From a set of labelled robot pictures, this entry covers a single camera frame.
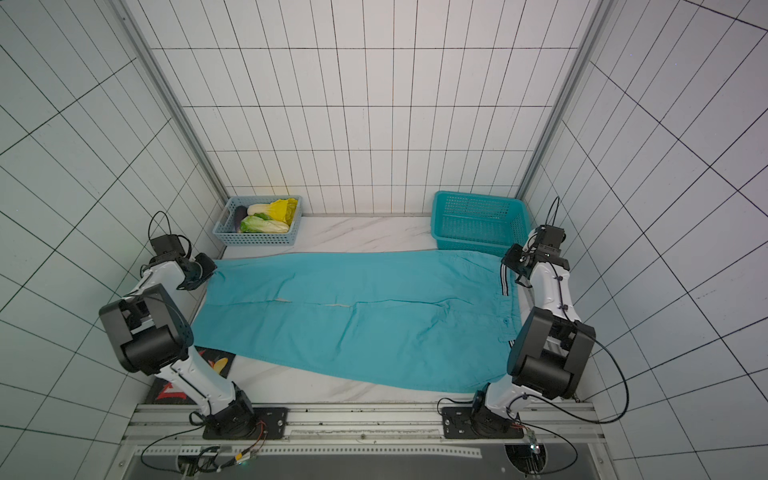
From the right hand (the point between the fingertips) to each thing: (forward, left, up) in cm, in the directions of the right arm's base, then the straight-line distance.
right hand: (500, 250), depth 90 cm
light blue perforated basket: (+18, +74, -3) cm, 77 cm away
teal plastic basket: (+26, 0, -15) cm, 30 cm away
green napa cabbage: (+13, +82, -6) cm, 84 cm away
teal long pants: (-18, +21, -13) cm, 30 cm away
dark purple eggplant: (+20, +95, -8) cm, 97 cm away
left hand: (-9, +91, -6) cm, 91 cm away
